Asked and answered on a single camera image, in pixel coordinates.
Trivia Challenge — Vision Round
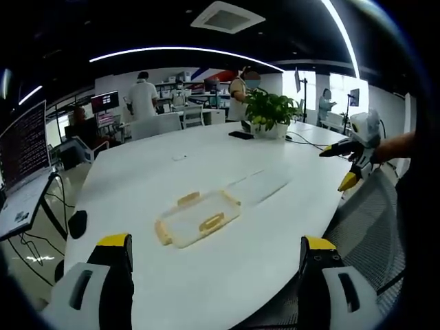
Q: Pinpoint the open laptop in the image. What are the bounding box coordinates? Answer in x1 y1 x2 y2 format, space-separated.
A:
0 99 52 224

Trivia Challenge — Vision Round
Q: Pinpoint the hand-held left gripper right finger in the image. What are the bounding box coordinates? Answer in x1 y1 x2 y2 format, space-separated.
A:
296 235 384 330

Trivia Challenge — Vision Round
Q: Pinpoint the ceiling light strip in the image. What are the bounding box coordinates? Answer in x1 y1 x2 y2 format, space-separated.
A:
88 46 285 73
321 0 361 79

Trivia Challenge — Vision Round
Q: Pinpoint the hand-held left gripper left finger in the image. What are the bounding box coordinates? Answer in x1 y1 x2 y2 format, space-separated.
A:
41 232 135 330

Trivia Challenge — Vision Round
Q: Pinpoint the black computer mouse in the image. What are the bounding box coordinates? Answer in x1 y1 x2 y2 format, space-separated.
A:
67 210 89 240

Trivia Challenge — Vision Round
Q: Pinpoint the desktop monitor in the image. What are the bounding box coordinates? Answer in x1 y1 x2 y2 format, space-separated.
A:
89 90 120 115

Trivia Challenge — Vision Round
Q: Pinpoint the black cable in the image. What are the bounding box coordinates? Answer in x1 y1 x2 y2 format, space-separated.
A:
284 131 347 153

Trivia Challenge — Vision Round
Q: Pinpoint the white office chair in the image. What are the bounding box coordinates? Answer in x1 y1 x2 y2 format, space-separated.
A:
181 103 206 129
129 111 184 142

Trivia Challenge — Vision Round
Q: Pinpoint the clear lid with beige plastic buckles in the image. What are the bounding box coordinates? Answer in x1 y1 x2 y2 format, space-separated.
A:
154 189 243 250

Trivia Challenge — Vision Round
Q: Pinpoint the ceiling air vent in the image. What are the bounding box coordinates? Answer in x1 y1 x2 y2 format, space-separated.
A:
190 0 267 35

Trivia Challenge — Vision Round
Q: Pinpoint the grey mesh chair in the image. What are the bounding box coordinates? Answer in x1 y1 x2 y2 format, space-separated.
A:
267 167 407 330

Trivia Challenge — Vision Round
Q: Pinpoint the green potted plant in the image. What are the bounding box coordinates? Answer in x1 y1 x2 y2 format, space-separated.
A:
241 87 304 140

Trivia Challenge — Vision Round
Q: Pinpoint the clear plastic container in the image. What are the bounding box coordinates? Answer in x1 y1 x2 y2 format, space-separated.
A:
225 169 293 206

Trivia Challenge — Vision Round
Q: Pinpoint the small monitor on stand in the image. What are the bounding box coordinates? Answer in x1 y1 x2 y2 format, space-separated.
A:
346 87 361 120

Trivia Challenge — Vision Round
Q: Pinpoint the monitor on black pole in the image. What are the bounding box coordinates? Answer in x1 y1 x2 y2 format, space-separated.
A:
293 66 309 122

